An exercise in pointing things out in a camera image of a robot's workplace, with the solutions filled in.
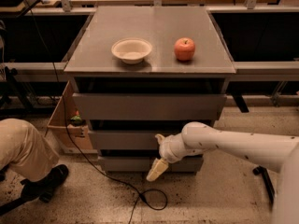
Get person leg beige trousers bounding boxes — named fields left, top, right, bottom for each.
left=0, top=119, right=59, bottom=182

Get black floor cable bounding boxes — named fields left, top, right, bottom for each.
left=12, top=0, right=169, bottom=224

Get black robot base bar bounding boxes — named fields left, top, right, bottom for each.
left=252, top=166, right=275, bottom=204

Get white paper bowl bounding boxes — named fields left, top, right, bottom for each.
left=111, top=38, right=152, bottom=64

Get green toy in box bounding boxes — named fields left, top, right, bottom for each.
left=70, top=111, right=83, bottom=126

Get grey drawer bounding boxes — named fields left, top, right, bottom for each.
left=73, top=93, right=226, bottom=120
left=88, top=130, right=213, bottom=151
left=98, top=156, right=204, bottom=173

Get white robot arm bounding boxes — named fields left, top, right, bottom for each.
left=147, top=122, right=299, bottom=224

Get red apple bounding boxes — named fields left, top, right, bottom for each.
left=174, top=37, right=195, bottom=62

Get black chair leg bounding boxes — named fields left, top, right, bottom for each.
left=0, top=198, right=26, bottom=216

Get grey drawer cabinet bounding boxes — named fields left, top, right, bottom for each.
left=65, top=7, right=235, bottom=159

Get cardboard box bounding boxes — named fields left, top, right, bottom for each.
left=47, top=82, right=95, bottom=153

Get grey bottom drawer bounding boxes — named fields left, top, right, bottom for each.
left=98, top=156, right=204, bottom=173

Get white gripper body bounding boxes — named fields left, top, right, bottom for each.
left=159, top=133, right=203, bottom=163

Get grey top drawer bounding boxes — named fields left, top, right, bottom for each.
left=73, top=93, right=226, bottom=120

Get black shoe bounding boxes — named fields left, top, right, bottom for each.
left=21, top=164, right=69, bottom=203

